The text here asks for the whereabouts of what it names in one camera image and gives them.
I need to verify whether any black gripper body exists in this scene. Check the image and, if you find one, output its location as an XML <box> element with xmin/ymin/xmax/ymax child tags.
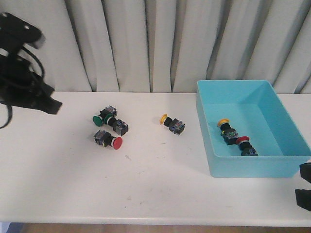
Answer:
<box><xmin>0</xmin><ymin>43</ymin><xmax>54</xmax><ymax>109</ymax></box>

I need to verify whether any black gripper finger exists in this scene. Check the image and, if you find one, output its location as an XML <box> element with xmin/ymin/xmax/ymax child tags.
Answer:
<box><xmin>36</xmin><ymin>97</ymin><xmax>62</xmax><ymax>115</ymax></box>

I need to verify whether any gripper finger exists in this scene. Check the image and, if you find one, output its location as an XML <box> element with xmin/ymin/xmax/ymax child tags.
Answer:
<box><xmin>295</xmin><ymin>189</ymin><xmax>311</xmax><ymax>210</ymax></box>
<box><xmin>299</xmin><ymin>162</ymin><xmax>311</xmax><ymax>183</ymax></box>

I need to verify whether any yellow mushroom push button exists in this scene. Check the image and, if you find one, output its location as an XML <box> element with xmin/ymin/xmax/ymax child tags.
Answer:
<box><xmin>217</xmin><ymin>118</ymin><xmax>239</xmax><ymax>145</ymax></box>

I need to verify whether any light blue plastic box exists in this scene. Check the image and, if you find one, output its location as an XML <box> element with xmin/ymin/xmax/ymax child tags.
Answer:
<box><xmin>197</xmin><ymin>80</ymin><xmax>311</xmax><ymax>178</ymax></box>

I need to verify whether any green push button behind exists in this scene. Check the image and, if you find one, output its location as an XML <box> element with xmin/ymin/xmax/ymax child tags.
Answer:
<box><xmin>99</xmin><ymin>105</ymin><xmax>117</xmax><ymax>119</ymax></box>

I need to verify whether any red mushroom push button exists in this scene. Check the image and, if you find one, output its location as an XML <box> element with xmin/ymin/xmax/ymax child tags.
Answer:
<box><xmin>94</xmin><ymin>130</ymin><xmax>123</xmax><ymax>150</ymax></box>

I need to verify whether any grey pleated curtain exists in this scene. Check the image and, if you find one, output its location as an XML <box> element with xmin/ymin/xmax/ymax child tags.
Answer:
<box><xmin>0</xmin><ymin>0</ymin><xmax>311</xmax><ymax>94</ymax></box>

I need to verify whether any small yellow push button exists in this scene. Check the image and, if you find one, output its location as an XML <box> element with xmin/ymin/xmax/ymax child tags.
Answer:
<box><xmin>159</xmin><ymin>114</ymin><xmax>185</xmax><ymax>135</ymax></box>

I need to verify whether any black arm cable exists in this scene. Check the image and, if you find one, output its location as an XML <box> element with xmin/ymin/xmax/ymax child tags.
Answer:
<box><xmin>0</xmin><ymin>46</ymin><xmax>47</xmax><ymax>129</ymax></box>

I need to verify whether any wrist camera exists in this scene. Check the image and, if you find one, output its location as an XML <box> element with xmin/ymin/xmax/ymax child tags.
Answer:
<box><xmin>0</xmin><ymin>12</ymin><xmax>46</xmax><ymax>49</ymax></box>

